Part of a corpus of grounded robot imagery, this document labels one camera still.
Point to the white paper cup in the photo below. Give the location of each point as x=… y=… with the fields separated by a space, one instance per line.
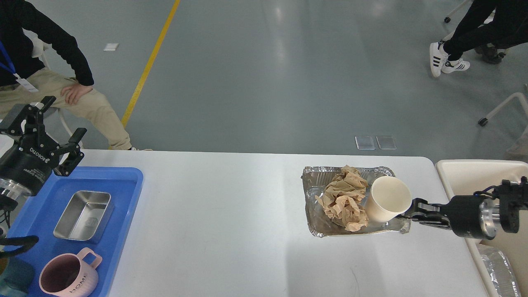
x=389 y=197

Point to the floor plate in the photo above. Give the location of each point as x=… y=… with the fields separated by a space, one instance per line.
x=386 y=142
x=365 y=143

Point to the right floor plate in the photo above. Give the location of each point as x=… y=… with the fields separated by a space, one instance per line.
x=386 y=142

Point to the stainless steel tray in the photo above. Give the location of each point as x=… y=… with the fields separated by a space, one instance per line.
x=85 y=217

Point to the teal cup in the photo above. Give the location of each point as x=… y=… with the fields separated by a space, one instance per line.
x=16 y=276

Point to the brown paper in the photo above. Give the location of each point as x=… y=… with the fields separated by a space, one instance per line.
x=342 y=197

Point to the white paper scrap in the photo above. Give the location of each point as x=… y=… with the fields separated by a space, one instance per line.
x=110 y=47

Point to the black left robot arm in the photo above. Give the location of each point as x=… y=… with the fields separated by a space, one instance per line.
x=10 y=222

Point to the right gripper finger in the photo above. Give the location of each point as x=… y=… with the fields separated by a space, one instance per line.
x=431 y=218
x=420 y=205

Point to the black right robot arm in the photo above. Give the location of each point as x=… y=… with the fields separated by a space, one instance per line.
x=510 y=197

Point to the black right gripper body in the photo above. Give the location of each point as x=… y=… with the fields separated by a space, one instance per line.
x=472 y=217

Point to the blue plastic tray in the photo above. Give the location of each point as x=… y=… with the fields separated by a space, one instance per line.
x=40 y=214

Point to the person in black shoes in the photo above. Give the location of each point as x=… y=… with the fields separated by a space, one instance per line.
x=491 y=54

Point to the person in black sweater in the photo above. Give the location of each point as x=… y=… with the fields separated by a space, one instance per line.
x=25 y=79

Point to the beige plastic bin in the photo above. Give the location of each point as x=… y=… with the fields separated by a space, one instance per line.
x=463 y=177

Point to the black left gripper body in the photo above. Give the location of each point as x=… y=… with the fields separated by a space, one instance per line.
x=26 y=165

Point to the person with striped sneakers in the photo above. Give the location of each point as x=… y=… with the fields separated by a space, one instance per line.
x=486 y=21

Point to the left floor plate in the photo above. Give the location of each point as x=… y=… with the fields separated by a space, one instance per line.
x=365 y=143

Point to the pink mug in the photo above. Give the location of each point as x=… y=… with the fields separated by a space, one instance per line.
x=71 y=275

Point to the aluminium foil container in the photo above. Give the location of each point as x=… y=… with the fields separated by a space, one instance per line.
x=314 y=180

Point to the foil container in bin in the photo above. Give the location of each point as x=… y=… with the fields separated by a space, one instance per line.
x=500 y=271

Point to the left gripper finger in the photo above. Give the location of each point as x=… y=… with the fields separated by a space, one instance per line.
x=65 y=158
x=25 y=125

